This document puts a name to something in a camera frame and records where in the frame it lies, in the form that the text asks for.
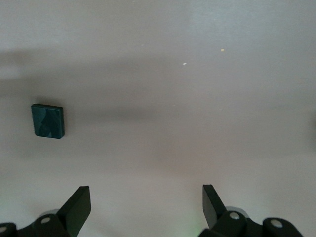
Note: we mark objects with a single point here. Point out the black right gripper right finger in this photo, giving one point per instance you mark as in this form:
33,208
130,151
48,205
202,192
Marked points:
212,207

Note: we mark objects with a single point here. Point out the small black phone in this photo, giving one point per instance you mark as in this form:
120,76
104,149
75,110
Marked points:
48,121

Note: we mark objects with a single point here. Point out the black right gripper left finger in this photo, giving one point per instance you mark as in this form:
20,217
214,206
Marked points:
76,209

